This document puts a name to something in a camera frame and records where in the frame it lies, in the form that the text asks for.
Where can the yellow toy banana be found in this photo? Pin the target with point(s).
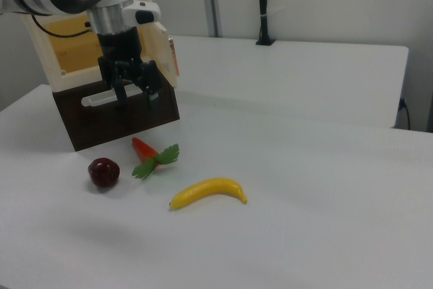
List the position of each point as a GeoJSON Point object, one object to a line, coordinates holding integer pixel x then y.
{"type": "Point", "coordinates": [203, 189]}

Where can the dark red toy apple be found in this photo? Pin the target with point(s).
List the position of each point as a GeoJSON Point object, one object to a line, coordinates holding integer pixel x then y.
{"type": "Point", "coordinates": [104, 172]}

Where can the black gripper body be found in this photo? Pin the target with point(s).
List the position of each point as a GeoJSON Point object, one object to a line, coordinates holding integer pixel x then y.
{"type": "Point", "coordinates": [118, 45]}

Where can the translucent cabinet door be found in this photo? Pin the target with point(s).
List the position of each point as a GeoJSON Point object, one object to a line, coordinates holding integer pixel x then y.
{"type": "Point", "coordinates": [162, 55]}

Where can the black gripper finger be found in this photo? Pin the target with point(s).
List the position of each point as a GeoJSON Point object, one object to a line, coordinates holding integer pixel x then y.
{"type": "Point", "coordinates": [121, 94]}
{"type": "Point", "coordinates": [151, 79]}

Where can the orange toy carrot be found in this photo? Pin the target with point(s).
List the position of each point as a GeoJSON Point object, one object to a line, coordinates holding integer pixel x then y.
{"type": "Point", "coordinates": [143, 150]}

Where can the dark brown wooden box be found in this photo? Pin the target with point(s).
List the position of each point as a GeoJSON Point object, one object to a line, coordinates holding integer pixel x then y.
{"type": "Point", "coordinates": [118, 123]}

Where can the black pole with base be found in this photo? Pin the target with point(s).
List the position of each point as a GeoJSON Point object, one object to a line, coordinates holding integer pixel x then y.
{"type": "Point", "coordinates": [263, 15]}

